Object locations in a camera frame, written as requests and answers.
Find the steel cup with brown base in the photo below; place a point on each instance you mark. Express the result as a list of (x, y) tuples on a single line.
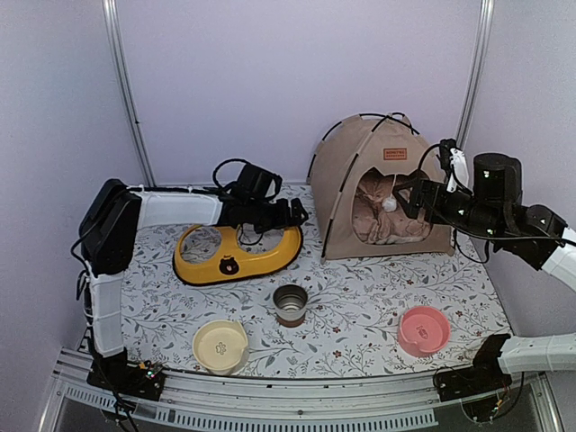
[(290, 302)]

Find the aluminium frame post right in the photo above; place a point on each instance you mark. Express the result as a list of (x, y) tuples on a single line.
[(480, 50)]

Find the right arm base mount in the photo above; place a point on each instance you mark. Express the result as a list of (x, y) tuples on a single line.
[(481, 393)]

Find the white pompom toy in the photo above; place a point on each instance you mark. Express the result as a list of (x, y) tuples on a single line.
[(390, 204)]

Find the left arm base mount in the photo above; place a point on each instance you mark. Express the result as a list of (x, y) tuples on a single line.
[(119, 377)]

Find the pink pet bowl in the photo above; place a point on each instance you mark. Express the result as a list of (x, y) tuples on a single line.
[(423, 331)]

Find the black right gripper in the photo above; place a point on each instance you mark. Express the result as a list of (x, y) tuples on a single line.
[(431, 191)]

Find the yellow double bowl holder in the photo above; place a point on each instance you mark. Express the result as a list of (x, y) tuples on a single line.
[(230, 263)]

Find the aluminium front rail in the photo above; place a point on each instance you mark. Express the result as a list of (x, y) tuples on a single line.
[(200, 402)]

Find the beige patterned pet pillow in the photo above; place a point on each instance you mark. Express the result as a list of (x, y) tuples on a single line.
[(372, 225)]

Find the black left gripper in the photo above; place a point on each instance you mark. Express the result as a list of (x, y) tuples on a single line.
[(283, 219)]

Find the aluminium frame post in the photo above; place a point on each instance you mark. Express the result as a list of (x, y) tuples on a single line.
[(114, 34), (480, 50)]

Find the beige pet tent fabric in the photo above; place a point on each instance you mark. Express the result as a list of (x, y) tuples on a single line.
[(411, 159)]

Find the aluminium frame post left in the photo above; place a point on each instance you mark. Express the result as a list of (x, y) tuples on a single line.
[(114, 34)]

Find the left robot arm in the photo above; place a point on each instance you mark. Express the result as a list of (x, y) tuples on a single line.
[(260, 234)]

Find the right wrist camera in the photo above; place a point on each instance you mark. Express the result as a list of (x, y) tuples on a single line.
[(453, 162)]

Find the cream pet bowl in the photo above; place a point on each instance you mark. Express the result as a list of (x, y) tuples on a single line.
[(221, 347)]

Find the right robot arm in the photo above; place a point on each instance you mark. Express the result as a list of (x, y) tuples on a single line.
[(492, 211)]

